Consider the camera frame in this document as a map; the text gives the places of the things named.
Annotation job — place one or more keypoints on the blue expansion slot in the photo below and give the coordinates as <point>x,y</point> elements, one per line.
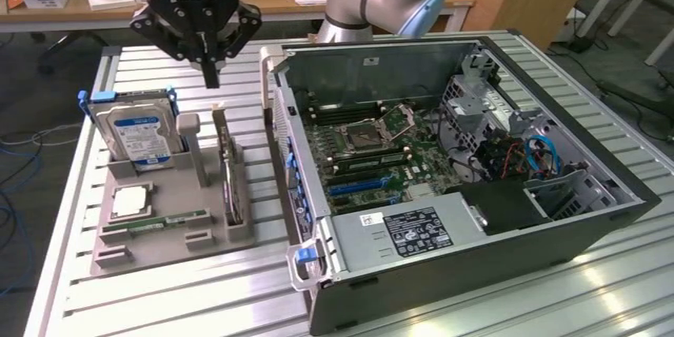
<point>358,187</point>

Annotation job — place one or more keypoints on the black power adapter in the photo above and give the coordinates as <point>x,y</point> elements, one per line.
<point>580,44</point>

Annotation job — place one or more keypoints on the silver chipset heatsink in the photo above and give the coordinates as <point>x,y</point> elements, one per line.
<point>423,192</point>

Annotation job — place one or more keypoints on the grey disk bay bracket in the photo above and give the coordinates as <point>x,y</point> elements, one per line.
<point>569,195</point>

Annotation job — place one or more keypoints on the metal socket cover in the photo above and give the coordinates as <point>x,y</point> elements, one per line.
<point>401,120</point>

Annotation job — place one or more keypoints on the CPU socket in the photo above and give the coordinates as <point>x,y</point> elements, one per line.
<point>366,137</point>

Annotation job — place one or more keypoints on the hard disk with blue caddy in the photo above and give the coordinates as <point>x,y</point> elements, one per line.
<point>137,135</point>

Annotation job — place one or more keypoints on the dark RAM stick with label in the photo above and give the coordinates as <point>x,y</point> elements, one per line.
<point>369,162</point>

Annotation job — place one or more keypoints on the black PC case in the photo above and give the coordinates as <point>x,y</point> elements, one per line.
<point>474,274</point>

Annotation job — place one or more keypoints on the black graphics card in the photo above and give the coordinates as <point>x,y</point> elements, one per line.
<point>230,179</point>

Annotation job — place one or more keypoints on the green RAM stick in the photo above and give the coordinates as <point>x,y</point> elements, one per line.
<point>169,221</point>

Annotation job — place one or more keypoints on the metal disk bay cage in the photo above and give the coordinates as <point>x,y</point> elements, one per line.
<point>474,108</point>

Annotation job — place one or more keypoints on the white table frame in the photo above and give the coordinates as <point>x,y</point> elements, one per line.
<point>660,48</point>

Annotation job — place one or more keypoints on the black RAM slot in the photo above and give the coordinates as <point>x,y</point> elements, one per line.
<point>347,114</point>
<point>347,110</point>
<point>347,119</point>
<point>347,106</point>

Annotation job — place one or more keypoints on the silver CPU chip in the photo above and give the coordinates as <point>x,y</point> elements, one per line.
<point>128,201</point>

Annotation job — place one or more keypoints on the orange box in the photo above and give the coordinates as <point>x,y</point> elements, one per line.
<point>15,1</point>

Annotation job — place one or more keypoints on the green motherboard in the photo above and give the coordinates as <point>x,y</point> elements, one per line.
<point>421,155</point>

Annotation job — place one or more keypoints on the grey parts rack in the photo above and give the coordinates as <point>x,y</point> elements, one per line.
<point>174,250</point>

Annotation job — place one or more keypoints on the long black expansion slot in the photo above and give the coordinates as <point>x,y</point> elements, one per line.
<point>361,178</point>

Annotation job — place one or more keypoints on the grey power supply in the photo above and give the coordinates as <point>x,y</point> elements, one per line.
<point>369,242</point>

